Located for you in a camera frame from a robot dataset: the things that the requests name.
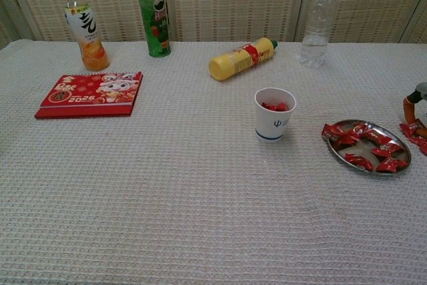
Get bamboo folding screen panel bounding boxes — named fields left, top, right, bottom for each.
left=295, top=0, right=427, bottom=45
left=400, top=0, right=427, bottom=45
left=1, top=0, right=169, bottom=43
left=0, top=0, right=37, bottom=51
left=161, top=0, right=310, bottom=43

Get green chips can red lid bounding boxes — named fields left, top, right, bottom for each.
left=134, top=0, right=172, bottom=58

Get round metal plate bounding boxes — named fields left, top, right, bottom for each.
left=326, top=119, right=412, bottom=174

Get orange juice bottle black cap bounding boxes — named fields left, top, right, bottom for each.
left=63, top=0, right=111, bottom=72

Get red desk calendar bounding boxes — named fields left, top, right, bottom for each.
left=34, top=70, right=143, bottom=119

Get white paper cup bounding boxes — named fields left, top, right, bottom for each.
left=254, top=87, right=297, bottom=143

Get yellow bottle green cap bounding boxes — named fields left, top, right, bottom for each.
left=208, top=37, right=279, bottom=82

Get white woven tablecloth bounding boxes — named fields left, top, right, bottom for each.
left=0, top=39, right=427, bottom=285

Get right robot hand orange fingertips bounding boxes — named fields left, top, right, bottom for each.
left=402, top=81, right=427, bottom=129

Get clear plastic water bottle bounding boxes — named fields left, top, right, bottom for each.
left=298, top=0, right=338, bottom=68

